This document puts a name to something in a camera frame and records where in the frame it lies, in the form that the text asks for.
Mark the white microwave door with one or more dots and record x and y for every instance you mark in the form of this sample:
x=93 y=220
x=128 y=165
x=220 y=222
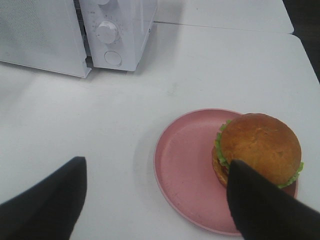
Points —
x=42 y=34

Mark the upper white power knob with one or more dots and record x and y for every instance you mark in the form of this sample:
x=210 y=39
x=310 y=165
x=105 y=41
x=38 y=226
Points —
x=102 y=2

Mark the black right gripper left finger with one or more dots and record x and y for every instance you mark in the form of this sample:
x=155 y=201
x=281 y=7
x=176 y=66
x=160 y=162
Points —
x=50 y=209

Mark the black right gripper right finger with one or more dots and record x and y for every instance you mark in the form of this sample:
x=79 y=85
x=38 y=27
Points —
x=262 y=211

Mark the white microwave oven body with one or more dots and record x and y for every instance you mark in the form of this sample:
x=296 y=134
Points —
x=134 y=20

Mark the white timer knob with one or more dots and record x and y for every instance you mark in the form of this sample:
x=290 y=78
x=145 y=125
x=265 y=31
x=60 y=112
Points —
x=107 y=32

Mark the burger with lettuce and cheese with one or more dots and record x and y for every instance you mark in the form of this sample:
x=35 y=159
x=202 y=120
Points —
x=264 y=143

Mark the round white door-release button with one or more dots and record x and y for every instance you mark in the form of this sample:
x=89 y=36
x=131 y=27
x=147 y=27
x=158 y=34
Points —
x=113 y=58

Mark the pink round plate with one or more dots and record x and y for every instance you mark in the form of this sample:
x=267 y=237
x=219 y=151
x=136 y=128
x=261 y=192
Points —
x=184 y=171

